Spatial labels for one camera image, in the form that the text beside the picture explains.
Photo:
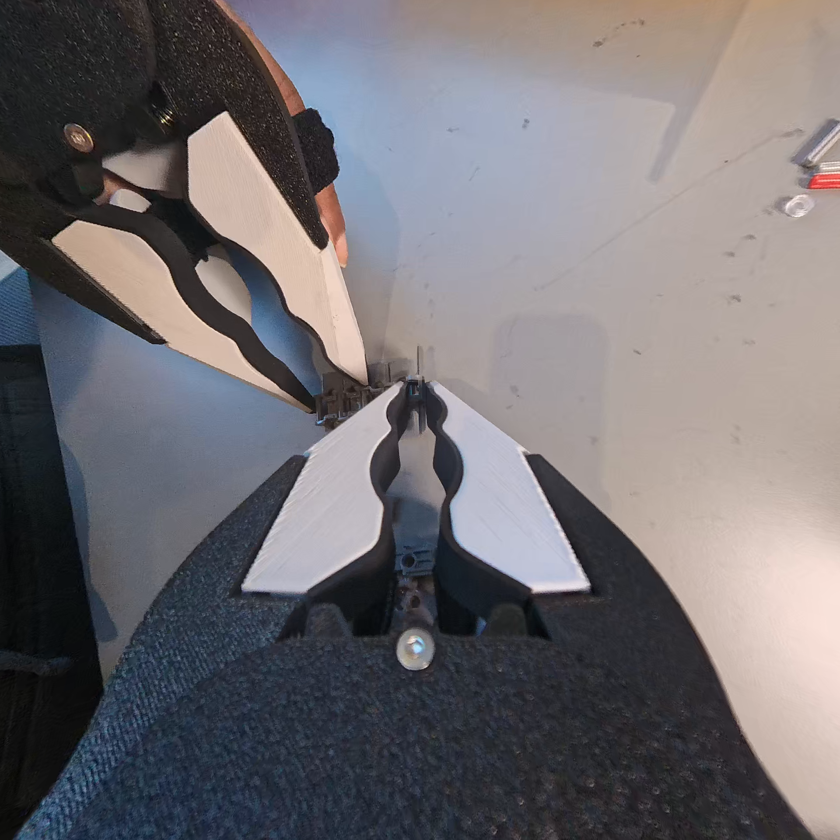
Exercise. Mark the small grey track link cluster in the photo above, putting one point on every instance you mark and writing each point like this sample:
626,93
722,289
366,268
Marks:
410,561

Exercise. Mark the person's left hand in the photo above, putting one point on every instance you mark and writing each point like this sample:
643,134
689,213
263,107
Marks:
334,223

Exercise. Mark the scatter of black red pins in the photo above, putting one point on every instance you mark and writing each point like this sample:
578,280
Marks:
820,151

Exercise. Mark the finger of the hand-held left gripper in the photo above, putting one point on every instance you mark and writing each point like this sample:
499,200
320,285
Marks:
262,210
124,269

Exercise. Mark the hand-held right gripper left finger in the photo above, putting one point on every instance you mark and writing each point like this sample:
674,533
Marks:
315,525

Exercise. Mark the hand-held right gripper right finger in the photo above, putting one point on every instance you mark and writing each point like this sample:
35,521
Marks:
512,525

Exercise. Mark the grey desk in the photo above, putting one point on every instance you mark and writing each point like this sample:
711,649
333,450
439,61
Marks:
590,262

